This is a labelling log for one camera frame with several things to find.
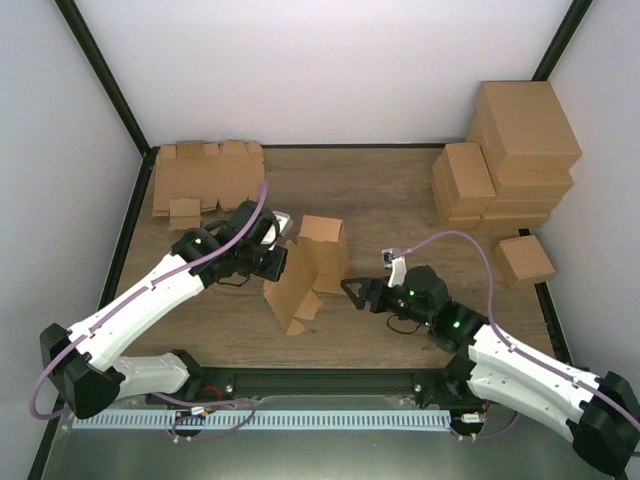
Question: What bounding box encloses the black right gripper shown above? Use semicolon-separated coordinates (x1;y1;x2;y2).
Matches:
342;277;433;327

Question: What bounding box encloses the brown cardboard box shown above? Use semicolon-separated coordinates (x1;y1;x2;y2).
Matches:
263;215;349;336

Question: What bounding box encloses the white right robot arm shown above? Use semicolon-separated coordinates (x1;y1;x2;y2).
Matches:
341;266;639;477

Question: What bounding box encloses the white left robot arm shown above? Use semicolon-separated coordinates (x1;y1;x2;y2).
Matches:
40;200;292;419

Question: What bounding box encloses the medium folded cardboard box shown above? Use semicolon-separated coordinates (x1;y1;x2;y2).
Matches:
432;143;496;218

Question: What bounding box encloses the small single cardboard box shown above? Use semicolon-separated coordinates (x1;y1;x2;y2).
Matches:
493;235;555;288

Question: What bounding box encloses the large top cardboard box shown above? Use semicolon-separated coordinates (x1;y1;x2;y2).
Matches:
467;81;582;174

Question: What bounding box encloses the small loose cardboard flap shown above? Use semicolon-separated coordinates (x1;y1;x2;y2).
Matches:
168;198;201;231

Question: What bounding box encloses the stack of flat cardboard blanks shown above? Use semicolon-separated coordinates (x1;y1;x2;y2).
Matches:
152;140;265;216

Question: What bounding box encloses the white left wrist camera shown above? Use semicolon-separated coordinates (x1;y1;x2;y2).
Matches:
261;211;293;249

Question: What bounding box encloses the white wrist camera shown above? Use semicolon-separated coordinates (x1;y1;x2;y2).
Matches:
261;211;293;249
382;248;407;288

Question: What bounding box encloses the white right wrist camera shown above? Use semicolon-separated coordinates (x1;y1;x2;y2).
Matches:
382;248;407;288

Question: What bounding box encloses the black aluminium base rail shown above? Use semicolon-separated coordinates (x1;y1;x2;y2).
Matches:
64;367;526;406

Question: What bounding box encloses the light blue slotted cable duct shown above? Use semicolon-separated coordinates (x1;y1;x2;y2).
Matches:
72;410;451;432

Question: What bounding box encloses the black frame post left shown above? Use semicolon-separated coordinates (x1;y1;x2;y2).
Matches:
54;0;151;156

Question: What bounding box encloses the black frame post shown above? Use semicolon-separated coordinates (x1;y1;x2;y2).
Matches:
531;0;594;81
54;0;151;156

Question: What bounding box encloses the black frame post right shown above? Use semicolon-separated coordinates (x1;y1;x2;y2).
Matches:
531;0;594;81

